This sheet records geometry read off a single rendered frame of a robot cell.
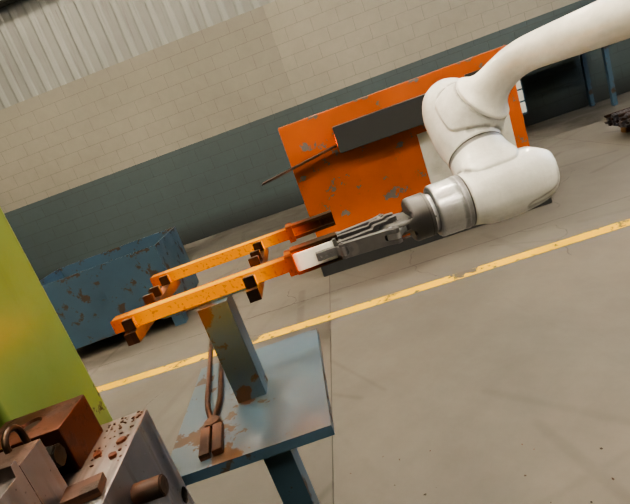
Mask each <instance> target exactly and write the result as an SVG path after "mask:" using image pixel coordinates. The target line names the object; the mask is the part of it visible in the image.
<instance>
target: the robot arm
mask: <svg viewBox="0 0 630 504"><path fill-rule="evenodd" d="M629 38H630V0H597V1H595V2H593V3H591V4H589V5H587V6H584V7H582V8H580V9H578V10H576V11H574V12H572V13H569V14H567V15H565V16H563V17H561V18H559V19H557V20H554V21H552V22H550V23H548V24H546V25H544V26H542V27H540V28H537V29H535V30H533V31H531V32H529V33H527V34H525V35H523V36H521V37H520V38H518V39H516V40H514V41H513V42H511V43H510V44H508V45H507V46H506V47H504V48H503V49H502V50H500V51H499V52H498V53H497V54H496V55H495V56H493V57H492V58H491V59H490V60H489V61H488V62H487V63H486V64H485V65H484V66H483V67H482V69H481V70H480V71H478V72H477V73H476V74H475V75H473V76H470V77H462V78H445V79H442V80H439V81H437V82H436V83H435V84H433V85H432V86H431V87H430V88H429V89H428V91H427V92H426V94H425V96H424V98H423V103H422V116H423V121H424V125H425V128H426V130H427V133H428V135H429V137H430V139H431V141H432V143H433V145H434V147H435V149H436V151H437V152H438V154H439V155H440V157H441V158H442V160H443V161H444V162H445V163H446V164H447V165H448V167H449V168H450V170H451V172H452V174H453V176H450V177H448V178H446V179H444V180H441V181H438V182H435V183H433V184H430V185H427V186H425V188H424V191H423V193H421V192H420V193H417V194H415V195H412V196H409V197H406V198H404V199H403V200H402V202H401V207H402V211H401V212H400V213H396V214H393V213H392V212H391V213H387V214H384V215H383V214H378V215H377V216H375V217H373V218H371V219H369V220H366V221H364V222H362V223H359V224H357V225H354V226H352V227H349V228H347V229H344V230H342V231H339V232H336V235H337V238H338V241H336V239H335V238H332V240H331V241H328V242H325V243H323V244H320V245H317V246H314V247H312V248H309V249H306V250H303V251H300V252H298V253H295V254H293V258H294V261H295V263H296V266H297V268H298V271H302V270H305V269H308V268H311V267H313V266H316V265H319V264H322V263H325V262H327V261H330V260H333V259H336V258H338V257H343V259H347V258H350V257H353V256H356V255H359V254H363V253H366V252H369V251H372V250H376V249H379V248H382V247H385V246H389V245H394V244H400V243H402V242H403V239H402V238H403V236H405V235H407V234H409V233H410V234H411V235H412V237H413V238H414V239H415V240H416V241H421V240H423V239H426V238H429V237H432V236H435V235H436V233H438V234H439V235H441V236H444V237H445V236H447V235H450V234H453V233H455V232H458V231H461V230H464V229H469V228H471V227H472V226H476V225H480V224H492V223H496V222H500V221H503V220H506V219H509V218H512V217H514V216H517V215H519V214H522V213H524V212H526V211H528V210H530V209H532V208H534V207H536V206H538V205H540V204H541V203H543V202H545V201H546V200H548V199H549V198H551V197H552V195H553V194H554V192H555V191H556V189H557V187H558V185H559V182H560V173H559V168H558V165H557V162H556V160H555V158H554V156H553V154H552V153H551V152H550V151H548V150H546V149H542V148H537V147H528V146H526V147H521V148H517V147H516V146H515V145H513V144H512V143H510V142H509V141H507V140H506V139H505V138H504V136H503V135H502V132H503V130H504V123H505V120H506V117H507V115H508V113H509V110H510V109H509V105H508V96H509V93H510V91H511V90H512V88H513V87H514V85H515V84H516V83H517V82H518V81H519V80H520V79H521V78H522V77H523V76H525V75H526V74H528V73H529V72H531V71H533V70H536V69H538V68H541V67H544V66H547V65H550V64H553V63H556V62H559V61H562V60H565V59H568V58H571V57H574V56H577V55H580V54H583V53H586V52H589V51H592V50H595V49H599V48H602V47H605V46H608V45H611V44H614V43H617V42H620V41H623V40H626V39H629Z"/></svg>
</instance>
